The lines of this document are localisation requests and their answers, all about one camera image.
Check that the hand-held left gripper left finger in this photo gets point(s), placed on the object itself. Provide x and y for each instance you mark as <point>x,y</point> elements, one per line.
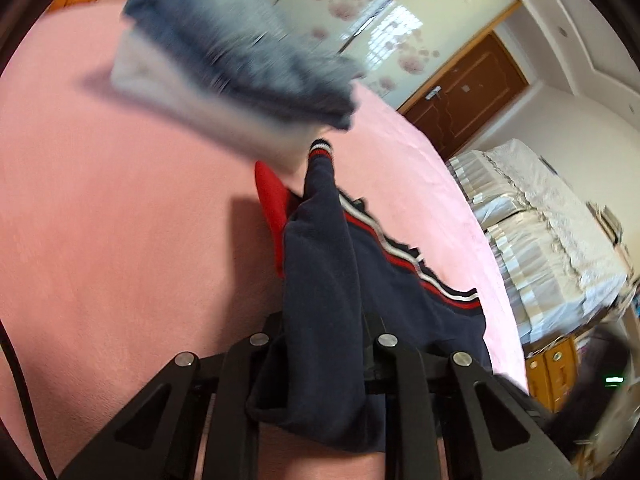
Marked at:
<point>235,390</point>

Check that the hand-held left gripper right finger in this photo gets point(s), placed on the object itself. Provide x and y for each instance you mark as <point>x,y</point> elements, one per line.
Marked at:
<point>410,395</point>

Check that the navy and red baseball jacket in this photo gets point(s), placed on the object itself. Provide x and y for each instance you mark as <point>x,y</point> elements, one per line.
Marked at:
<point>325,320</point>

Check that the wooden drawer cabinet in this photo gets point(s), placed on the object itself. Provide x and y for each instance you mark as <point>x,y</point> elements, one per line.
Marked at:
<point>552,370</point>

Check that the white lace covered furniture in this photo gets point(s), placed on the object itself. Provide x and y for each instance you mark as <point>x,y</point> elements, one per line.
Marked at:
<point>540,240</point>

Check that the stack of books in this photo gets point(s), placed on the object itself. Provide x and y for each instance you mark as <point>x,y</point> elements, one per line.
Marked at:
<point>607,217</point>

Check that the pink bed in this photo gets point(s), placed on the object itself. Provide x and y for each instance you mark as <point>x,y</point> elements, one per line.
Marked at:
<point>125,220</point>

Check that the folded white garment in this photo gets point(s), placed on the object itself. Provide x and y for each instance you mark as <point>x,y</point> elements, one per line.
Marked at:
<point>200,105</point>

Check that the brown wooden door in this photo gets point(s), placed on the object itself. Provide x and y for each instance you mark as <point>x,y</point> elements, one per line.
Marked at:
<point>470,95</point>

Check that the folded blue jeans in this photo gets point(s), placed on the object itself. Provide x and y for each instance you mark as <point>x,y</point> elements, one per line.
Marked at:
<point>250,45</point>

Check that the floral sliding door wardrobe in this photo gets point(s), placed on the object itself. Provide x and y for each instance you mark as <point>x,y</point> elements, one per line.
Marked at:
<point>360,15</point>

